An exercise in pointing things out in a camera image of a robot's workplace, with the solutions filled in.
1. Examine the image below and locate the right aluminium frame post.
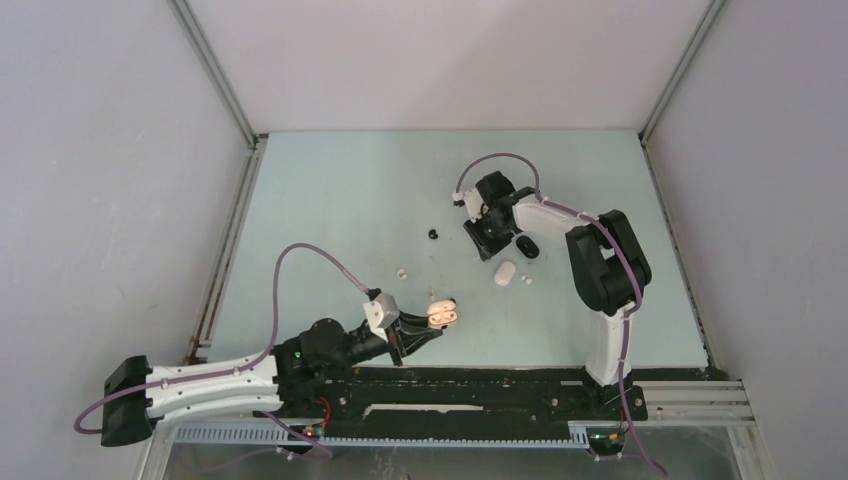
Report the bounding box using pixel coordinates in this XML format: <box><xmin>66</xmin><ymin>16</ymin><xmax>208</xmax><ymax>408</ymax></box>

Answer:
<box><xmin>639</xmin><ymin>0</ymin><xmax>729</xmax><ymax>147</ymax></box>

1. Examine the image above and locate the left aluminium frame post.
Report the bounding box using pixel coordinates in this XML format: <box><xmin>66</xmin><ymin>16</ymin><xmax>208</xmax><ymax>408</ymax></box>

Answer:
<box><xmin>166</xmin><ymin>0</ymin><xmax>258</xmax><ymax>149</ymax></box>

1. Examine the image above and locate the purple cable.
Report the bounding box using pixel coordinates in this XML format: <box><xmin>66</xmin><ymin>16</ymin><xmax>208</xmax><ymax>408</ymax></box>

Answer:
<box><xmin>453</xmin><ymin>152</ymin><xmax>670</xmax><ymax>478</ymax></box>
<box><xmin>72</xmin><ymin>242</ymin><xmax>379</xmax><ymax>436</ymax></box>

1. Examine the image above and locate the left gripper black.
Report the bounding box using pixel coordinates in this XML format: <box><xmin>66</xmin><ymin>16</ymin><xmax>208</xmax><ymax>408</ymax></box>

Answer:
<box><xmin>325</xmin><ymin>309</ymin><xmax>441</xmax><ymax>373</ymax></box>

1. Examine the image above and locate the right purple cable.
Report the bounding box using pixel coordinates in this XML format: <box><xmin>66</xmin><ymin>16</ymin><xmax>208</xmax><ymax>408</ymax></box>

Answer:
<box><xmin>453</xmin><ymin>152</ymin><xmax>670</xmax><ymax>478</ymax></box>

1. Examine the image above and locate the aluminium frame post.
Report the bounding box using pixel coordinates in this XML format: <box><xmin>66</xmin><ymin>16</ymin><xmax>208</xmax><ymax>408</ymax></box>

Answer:
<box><xmin>166</xmin><ymin>0</ymin><xmax>258</xmax><ymax>149</ymax></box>
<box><xmin>639</xmin><ymin>0</ymin><xmax>729</xmax><ymax>147</ymax></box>

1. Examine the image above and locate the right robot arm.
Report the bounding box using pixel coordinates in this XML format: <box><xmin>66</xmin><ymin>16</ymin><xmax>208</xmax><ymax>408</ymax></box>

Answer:
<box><xmin>452</xmin><ymin>171</ymin><xmax>652</xmax><ymax>418</ymax></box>

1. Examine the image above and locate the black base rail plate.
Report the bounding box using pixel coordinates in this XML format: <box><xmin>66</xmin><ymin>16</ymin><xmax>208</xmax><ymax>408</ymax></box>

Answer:
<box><xmin>251</xmin><ymin>364</ymin><xmax>720</xmax><ymax>444</ymax></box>

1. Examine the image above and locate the white earbud charging case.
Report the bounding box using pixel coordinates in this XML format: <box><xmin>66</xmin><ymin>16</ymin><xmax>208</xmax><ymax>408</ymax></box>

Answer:
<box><xmin>493</xmin><ymin>260</ymin><xmax>516</xmax><ymax>287</ymax></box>

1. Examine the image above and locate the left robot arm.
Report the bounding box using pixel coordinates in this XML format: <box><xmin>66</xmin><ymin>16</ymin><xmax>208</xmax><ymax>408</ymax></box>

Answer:
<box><xmin>100</xmin><ymin>310</ymin><xmax>458</xmax><ymax>447</ymax></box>

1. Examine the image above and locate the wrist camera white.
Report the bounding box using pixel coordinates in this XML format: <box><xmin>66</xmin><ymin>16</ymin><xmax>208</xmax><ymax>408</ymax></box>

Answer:
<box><xmin>452</xmin><ymin>188</ymin><xmax>488</xmax><ymax>223</ymax></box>
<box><xmin>363</xmin><ymin>288</ymin><xmax>400</xmax><ymax>334</ymax></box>

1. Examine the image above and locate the pink earbud charging case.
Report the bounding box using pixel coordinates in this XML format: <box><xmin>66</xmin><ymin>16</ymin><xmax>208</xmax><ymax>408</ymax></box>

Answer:
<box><xmin>427</xmin><ymin>299</ymin><xmax>459</xmax><ymax>330</ymax></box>

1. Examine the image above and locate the black earbud charging case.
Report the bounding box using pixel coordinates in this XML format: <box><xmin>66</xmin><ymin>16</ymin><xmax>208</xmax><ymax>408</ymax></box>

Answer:
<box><xmin>515</xmin><ymin>235</ymin><xmax>540</xmax><ymax>259</ymax></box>

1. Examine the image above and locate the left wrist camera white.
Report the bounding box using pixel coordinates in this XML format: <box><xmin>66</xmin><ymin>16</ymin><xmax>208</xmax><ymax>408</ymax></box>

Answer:
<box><xmin>363</xmin><ymin>288</ymin><xmax>400</xmax><ymax>334</ymax></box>

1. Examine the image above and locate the white slotted cable duct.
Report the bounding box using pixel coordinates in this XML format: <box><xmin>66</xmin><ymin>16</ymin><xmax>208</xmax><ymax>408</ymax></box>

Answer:
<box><xmin>173</xmin><ymin>423</ymin><xmax>598</xmax><ymax>450</ymax></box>

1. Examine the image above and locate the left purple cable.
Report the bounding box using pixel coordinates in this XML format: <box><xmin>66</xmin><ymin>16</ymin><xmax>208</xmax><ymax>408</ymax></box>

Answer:
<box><xmin>72</xmin><ymin>242</ymin><xmax>379</xmax><ymax>436</ymax></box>

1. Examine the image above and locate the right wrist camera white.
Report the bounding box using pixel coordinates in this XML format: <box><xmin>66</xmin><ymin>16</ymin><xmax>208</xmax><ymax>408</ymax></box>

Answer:
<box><xmin>452</xmin><ymin>188</ymin><xmax>488</xmax><ymax>223</ymax></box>

